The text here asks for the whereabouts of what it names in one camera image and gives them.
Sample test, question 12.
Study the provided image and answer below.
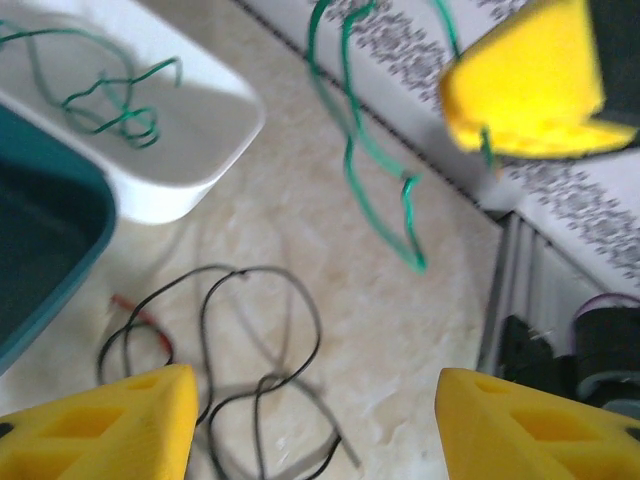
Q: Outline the red cable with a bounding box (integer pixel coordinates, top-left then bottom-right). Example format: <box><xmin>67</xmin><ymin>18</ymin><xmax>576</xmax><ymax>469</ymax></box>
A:
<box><xmin>110</xmin><ymin>293</ymin><xmax>177</xmax><ymax>366</ymax></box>

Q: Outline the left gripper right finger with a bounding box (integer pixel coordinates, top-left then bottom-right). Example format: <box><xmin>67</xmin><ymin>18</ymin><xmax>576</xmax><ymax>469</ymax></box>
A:
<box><xmin>437</xmin><ymin>368</ymin><xmax>640</xmax><ymax>480</ymax></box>

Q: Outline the aluminium side rail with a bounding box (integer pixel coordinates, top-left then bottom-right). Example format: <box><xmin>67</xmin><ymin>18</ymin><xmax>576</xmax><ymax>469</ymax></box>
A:
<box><xmin>477</xmin><ymin>209</ymin><xmax>534</xmax><ymax>381</ymax></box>

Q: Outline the green cable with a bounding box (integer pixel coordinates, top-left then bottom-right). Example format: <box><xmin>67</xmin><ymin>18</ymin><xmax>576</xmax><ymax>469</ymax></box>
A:
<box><xmin>305</xmin><ymin>0</ymin><xmax>501</xmax><ymax>275</ymax></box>
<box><xmin>0</xmin><ymin>19</ymin><xmax>182</xmax><ymax>150</ymax></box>

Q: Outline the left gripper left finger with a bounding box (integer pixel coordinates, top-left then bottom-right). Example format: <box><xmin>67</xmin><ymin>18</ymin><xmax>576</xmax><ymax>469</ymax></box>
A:
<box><xmin>0</xmin><ymin>364</ymin><xmax>200</xmax><ymax>480</ymax></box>

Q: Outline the black cable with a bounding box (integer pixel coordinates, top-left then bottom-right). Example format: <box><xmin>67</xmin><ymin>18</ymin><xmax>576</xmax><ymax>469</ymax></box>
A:
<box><xmin>204</xmin><ymin>372</ymin><xmax>346</xmax><ymax>480</ymax></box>
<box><xmin>97</xmin><ymin>264</ymin><xmax>324</xmax><ymax>480</ymax></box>

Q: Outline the teal plastic bin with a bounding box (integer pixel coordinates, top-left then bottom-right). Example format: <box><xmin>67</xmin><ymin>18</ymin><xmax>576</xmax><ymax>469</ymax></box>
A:
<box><xmin>0</xmin><ymin>104</ymin><xmax>119</xmax><ymax>376</ymax></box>

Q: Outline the white plastic bin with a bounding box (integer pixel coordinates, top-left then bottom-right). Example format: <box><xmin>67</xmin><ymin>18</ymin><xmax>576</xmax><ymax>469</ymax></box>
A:
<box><xmin>0</xmin><ymin>0</ymin><xmax>266</xmax><ymax>226</ymax></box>

